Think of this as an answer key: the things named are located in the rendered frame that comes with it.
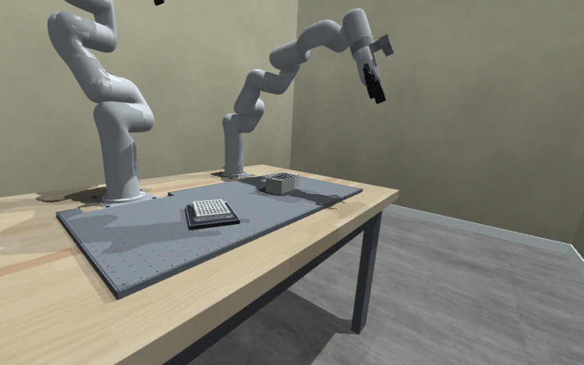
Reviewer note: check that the grey operator panel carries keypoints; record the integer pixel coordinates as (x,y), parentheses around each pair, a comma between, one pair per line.
(282,183)

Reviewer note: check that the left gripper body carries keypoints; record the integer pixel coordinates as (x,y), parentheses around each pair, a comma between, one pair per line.
(365,56)

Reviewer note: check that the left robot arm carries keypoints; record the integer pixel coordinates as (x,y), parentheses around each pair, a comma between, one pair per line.
(249,109)

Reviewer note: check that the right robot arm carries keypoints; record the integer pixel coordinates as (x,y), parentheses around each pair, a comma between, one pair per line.
(115,115)

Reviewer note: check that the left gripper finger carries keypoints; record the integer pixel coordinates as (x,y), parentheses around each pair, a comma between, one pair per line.
(372,86)
(381,98)

